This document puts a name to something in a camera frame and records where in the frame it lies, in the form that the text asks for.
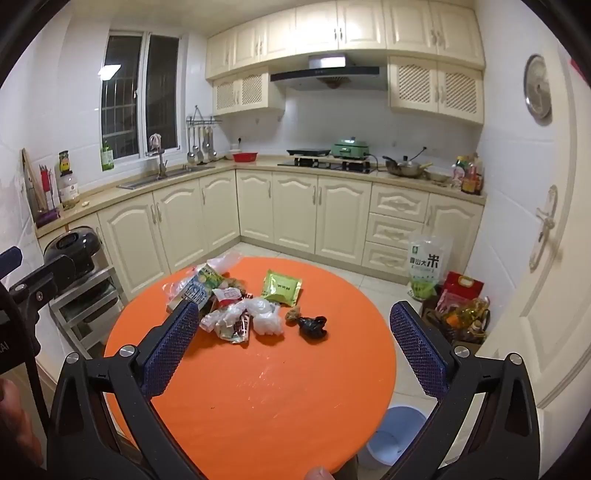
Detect hanging utensil rack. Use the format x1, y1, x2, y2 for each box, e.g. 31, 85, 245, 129
185, 105, 222, 166

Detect white green rice bag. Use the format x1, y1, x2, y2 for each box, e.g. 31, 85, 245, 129
408, 233, 453, 301

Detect large glass jar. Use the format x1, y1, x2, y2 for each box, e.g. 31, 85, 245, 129
57, 170, 80, 210

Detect black rice cooker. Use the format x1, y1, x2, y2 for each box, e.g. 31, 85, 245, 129
43, 226, 101, 293

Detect clear plastic wrap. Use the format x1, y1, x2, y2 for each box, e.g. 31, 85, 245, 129
245, 297, 283, 336

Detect red basin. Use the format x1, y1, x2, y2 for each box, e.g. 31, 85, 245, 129
232, 152, 257, 163

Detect green detergent bottle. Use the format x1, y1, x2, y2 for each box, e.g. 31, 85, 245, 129
100, 141, 114, 171

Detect steel wok pan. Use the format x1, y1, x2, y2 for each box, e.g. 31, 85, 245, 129
383, 147, 433, 179

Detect green white rice wrapper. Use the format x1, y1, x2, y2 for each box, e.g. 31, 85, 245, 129
163, 263, 224, 313

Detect round orange table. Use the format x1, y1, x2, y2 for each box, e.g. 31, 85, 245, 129
103, 256, 399, 480

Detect white door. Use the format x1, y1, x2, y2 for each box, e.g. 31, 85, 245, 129
483, 50, 590, 474

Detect yellow brown snack bag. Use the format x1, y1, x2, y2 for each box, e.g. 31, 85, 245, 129
221, 276, 247, 296

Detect lower kitchen cabinets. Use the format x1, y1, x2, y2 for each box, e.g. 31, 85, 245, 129
38, 164, 484, 297

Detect cardboard box with groceries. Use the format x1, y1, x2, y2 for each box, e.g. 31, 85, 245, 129
420, 297, 491, 345

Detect light blue trash bin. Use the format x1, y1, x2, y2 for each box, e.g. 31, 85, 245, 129
358, 405, 427, 470

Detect red food bag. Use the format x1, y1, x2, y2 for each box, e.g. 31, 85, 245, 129
436, 271, 484, 315

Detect condiment bottles group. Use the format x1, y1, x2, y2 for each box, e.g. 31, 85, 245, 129
452, 152, 485, 196

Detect silver barcode wrapper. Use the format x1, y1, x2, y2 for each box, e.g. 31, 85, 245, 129
199, 304, 250, 344

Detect wooden cutting board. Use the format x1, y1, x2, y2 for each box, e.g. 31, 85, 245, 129
21, 148, 47, 219

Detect kitchen window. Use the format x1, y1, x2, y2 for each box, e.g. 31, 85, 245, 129
100, 32, 180, 160

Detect small brown food scrap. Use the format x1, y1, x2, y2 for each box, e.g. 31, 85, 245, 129
284, 305, 301, 323

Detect green snack packet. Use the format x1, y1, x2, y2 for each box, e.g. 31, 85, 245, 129
262, 270, 303, 307

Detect door handle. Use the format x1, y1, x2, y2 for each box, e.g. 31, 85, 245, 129
529, 185, 558, 272

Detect red handled utensils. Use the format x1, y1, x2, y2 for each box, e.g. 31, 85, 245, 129
39, 165, 57, 210

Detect sink faucet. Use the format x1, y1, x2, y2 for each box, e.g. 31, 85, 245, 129
148, 133, 167, 180

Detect black trash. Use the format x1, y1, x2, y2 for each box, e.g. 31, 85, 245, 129
297, 316, 328, 340

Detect black griddle pan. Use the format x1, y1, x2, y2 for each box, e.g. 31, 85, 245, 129
287, 149, 331, 157

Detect black gas stove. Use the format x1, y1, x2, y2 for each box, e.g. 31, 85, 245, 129
279, 156, 377, 174

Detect person left hand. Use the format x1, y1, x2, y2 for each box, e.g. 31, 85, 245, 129
1, 378, 43, 466

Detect steel pot lid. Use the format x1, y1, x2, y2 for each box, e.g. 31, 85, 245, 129
523, 54, 552, 121

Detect person right hand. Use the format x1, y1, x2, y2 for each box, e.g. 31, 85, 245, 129
304, 467, 335, 480

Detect red white snack wrapper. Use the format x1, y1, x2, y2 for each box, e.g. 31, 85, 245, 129
212, 287, 242, 309

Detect red white plastic bag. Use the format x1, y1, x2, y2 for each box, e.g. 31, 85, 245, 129
162, 251, 243, 300

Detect green electric cooker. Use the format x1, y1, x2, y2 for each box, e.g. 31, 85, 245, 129
331, 137, 370, 160

